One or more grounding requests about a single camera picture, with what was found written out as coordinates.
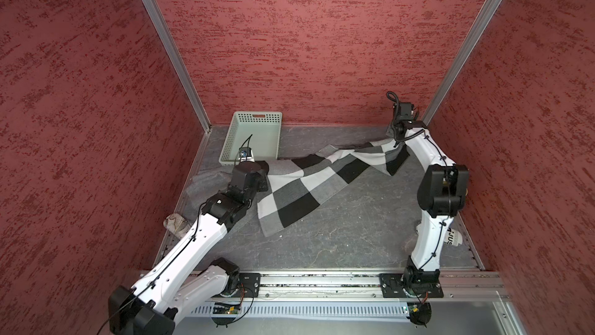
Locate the black white checkered scarf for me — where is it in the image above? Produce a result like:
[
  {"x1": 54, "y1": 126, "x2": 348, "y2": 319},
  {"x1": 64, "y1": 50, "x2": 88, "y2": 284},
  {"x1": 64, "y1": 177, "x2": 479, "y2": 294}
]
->
[{"x1": 257, "y1": 139, "x2": 409, "y2": 237}]

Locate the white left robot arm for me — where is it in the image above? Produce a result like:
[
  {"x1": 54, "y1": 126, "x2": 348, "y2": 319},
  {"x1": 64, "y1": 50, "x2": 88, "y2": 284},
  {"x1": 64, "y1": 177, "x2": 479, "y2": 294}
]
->
[{"x1": 105, "y1": 161, "x2": 268, "y2": 334}]

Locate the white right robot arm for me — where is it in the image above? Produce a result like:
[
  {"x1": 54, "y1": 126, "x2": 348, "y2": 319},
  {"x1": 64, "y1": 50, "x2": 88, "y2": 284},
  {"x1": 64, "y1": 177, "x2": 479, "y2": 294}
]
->
[{"x1": 391, "y1": 120, "x2": 469, "y2": 291}]

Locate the pale green plastic basket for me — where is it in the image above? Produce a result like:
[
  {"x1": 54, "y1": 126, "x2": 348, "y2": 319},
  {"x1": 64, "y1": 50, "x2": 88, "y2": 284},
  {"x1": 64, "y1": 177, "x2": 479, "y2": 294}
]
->
[{"x1": 218, "y1": 111, "x2": 283, "y2": 165}]

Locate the crumpled beige rag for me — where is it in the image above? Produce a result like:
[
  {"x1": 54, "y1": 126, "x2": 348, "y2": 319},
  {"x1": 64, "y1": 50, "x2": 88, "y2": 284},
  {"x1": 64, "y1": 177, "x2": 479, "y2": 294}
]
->
[{"x1": 164, "y1": 214, "x2": 191, "y2": 239}]

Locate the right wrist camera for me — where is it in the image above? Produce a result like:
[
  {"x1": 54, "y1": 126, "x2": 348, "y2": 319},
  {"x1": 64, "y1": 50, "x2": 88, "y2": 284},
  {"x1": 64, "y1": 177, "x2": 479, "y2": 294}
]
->
[{"x1": 393, "y1": 102, "x2": 415, "y2": 122}]

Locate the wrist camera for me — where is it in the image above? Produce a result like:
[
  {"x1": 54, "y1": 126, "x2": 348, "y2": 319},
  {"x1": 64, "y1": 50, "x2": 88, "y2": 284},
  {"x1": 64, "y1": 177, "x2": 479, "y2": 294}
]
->
[
  {"x1": 237, "y1": 147, "x2": 255, "y2": 162},
  {"x1": 393, "y1": 102, "x2": 415, "y2": 122}
]

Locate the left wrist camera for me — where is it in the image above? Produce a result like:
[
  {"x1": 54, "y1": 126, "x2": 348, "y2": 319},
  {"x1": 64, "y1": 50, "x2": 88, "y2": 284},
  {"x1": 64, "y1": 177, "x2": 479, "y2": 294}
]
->
[{"x1": 237, "y1": 147, "x2": 255, "y2": 162}]

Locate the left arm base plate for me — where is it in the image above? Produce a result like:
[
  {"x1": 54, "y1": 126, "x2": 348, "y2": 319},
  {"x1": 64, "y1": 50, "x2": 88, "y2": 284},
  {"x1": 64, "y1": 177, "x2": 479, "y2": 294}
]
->
[{"x1": 232, "y1": 272, "x2": 262, "y2": 298}]

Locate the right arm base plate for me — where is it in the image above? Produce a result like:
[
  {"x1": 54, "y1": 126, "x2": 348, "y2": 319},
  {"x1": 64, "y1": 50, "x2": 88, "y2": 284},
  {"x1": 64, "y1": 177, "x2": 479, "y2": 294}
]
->
[{"x1": 379, "y1": 273, "x2": 444, "y2": 301}]

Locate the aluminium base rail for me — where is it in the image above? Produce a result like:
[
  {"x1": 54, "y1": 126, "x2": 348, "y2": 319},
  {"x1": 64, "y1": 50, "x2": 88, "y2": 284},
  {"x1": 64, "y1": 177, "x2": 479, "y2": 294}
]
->
[{"x1": 134, "y1": 268, "x2": 512, "y2": 303}]

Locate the right corner aluminium post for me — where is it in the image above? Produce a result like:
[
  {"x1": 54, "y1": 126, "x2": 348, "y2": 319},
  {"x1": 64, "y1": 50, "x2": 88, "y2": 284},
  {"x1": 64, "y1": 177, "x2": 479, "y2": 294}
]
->
[{"x1": 422, "y1": 0, "x2": 503, "y2": 125}]

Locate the corner aluminium post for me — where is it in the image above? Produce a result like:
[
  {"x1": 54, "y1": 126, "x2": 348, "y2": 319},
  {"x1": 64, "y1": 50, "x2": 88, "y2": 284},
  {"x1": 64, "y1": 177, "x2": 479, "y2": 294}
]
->
[
  {"x1": 141, "y1": 0, "x2": 212, "y2": 134},
  {"x1": 422, "y1": 0, "x2": 503, "y2": 125}
]

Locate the left corner aluminium post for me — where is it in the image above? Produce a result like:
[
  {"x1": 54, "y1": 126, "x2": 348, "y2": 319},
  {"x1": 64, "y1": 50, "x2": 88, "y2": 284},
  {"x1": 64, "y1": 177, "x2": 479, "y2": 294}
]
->
[{"x1": 141, "y1": 0, "x2": 212, "y2": 134}]

